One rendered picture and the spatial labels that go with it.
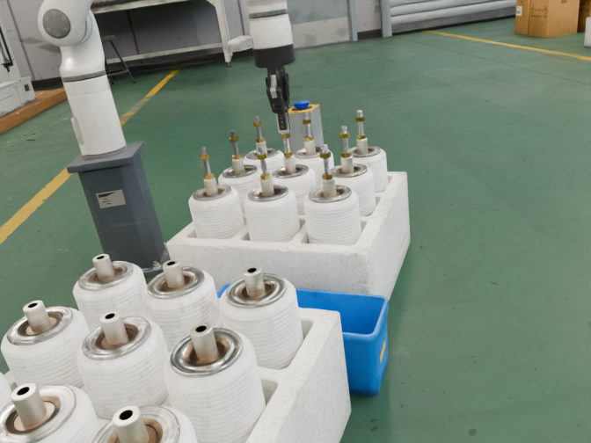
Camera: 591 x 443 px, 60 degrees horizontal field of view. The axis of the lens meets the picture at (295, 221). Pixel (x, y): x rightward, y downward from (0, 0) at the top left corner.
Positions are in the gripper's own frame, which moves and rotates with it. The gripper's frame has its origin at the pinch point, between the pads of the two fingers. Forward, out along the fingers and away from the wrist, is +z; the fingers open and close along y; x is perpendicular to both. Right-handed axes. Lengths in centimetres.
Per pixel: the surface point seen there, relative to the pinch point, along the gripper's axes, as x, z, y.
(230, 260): 10.2, 20.3, -17.5
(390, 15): -45, 14, 521
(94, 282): 22.1, 10.1, -40.5
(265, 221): 2.9, 13.5, -16.2
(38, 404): 15, 9, -65
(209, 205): 13.5, 10.9, -13.2
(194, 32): 170, 2, 488
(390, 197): -19.6, 17.2, -0.4
